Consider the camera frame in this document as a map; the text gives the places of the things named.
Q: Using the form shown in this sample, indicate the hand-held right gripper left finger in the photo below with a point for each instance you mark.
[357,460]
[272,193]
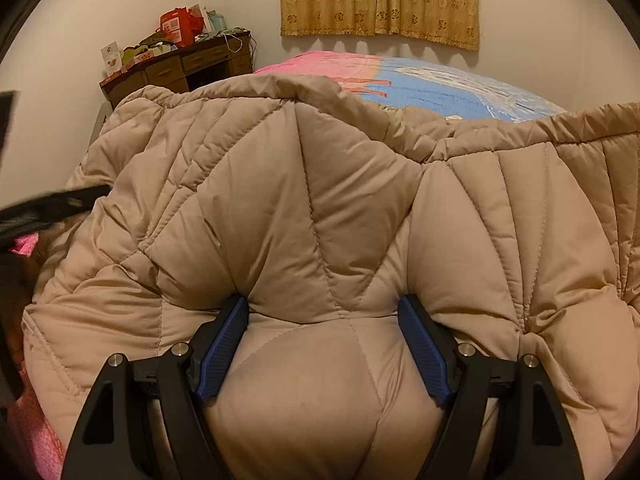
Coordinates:
[225,350]

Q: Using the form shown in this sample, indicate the pale blue paper bag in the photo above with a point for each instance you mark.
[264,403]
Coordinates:
[216,22]

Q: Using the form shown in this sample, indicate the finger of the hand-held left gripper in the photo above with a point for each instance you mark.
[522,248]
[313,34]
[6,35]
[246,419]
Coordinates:
[45,207]

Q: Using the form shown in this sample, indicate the beige patterned window curtain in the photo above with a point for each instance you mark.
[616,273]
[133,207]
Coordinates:
[380,0]

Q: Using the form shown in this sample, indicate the red gift bag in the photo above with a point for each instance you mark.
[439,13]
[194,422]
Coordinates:
[181,27]

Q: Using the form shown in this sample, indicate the green cloth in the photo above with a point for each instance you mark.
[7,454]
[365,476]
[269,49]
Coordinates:
[139,53]

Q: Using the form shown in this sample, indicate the blue printed bed sheet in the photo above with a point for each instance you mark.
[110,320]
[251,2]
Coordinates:
[450,80]

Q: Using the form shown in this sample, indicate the beige quilted comforter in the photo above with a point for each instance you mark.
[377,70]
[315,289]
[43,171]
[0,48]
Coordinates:
[325,210]

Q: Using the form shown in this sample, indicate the white metal frame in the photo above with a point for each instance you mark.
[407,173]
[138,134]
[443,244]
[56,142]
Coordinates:
[101,122]

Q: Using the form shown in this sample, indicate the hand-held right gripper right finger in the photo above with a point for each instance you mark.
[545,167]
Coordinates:
[425,350]

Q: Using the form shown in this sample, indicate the white box with orange print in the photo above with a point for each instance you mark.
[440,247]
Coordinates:
[111,56]

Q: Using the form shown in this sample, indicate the brown wooden desk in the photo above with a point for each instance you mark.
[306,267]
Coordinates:
[170,67]

